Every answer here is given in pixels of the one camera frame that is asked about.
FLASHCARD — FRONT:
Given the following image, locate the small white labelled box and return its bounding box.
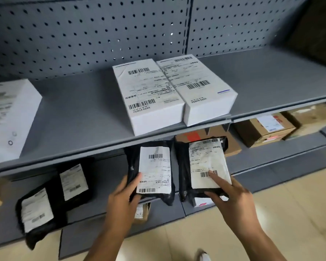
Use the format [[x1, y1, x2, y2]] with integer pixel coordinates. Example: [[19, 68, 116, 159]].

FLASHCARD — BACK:
[[155, 54, 239, 127], [112, 58, 186, 137]]

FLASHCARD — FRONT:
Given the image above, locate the grey metal shelving unit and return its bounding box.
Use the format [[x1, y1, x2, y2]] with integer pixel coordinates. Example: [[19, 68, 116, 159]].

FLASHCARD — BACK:
[[0, 0, 326, 261]]

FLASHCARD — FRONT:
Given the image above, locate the brown box red label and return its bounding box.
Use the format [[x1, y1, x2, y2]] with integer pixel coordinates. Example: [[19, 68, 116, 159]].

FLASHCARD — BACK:
[[175, 124, 243, 158]]

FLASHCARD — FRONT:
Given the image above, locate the black mailer bag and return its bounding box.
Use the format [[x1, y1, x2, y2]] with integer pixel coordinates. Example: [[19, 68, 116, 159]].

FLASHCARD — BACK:
[[176, 137, 232, 203], [52, 159, 93, 213], [124, 140, 176, 207], [15, 182, 68, 251]]

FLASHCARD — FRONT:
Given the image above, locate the large white box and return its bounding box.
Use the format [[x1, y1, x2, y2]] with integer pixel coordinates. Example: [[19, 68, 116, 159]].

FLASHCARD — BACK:
[[0, 78, 43, 167]]

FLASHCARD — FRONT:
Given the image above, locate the brown taped cardboard box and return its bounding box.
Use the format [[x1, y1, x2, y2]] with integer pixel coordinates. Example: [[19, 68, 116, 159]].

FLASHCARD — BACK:
[[282, 103, 326, 140]]

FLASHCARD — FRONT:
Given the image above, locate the large printed cardboard box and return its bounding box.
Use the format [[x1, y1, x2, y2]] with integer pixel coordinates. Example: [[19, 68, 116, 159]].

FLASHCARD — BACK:
[[287, 0, 326, 69]]

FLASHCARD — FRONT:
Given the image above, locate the person's left forearm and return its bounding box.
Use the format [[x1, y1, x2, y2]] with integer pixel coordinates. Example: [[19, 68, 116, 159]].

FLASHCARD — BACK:
[[83, 213, 138, 261]]

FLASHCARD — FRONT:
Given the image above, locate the white box barcode label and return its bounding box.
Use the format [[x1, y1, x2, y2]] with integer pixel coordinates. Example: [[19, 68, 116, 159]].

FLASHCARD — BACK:
[[192, 195, 229, 208]]

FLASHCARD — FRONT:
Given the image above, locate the small gold packet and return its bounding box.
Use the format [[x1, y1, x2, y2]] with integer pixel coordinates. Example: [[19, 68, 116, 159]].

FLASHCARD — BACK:
[[134, 202, 152, 225]]

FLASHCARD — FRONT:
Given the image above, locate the person's right forearm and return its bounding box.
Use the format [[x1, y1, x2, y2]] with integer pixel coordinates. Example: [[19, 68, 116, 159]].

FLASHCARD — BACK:
[[227, 227, 287, 261]]

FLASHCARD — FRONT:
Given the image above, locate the white sneaker with black stripes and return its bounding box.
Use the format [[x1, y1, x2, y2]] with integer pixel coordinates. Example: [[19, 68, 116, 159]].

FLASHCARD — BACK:
[[195, 248, 212, 261]]

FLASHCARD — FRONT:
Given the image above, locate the brown box red striped sticker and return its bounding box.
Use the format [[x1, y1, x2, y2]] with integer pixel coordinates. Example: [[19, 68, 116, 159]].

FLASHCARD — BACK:
[[233, 112, 297, 149]]

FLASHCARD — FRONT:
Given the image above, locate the person's left hand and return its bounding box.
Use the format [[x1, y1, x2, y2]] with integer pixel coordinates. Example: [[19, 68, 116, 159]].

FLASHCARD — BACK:
[[106, 172, 147, 225]]

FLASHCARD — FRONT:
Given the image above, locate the person's right hand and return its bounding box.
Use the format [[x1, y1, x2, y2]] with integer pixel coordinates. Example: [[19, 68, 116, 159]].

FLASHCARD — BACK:
[[204, 170, 265, 239]]

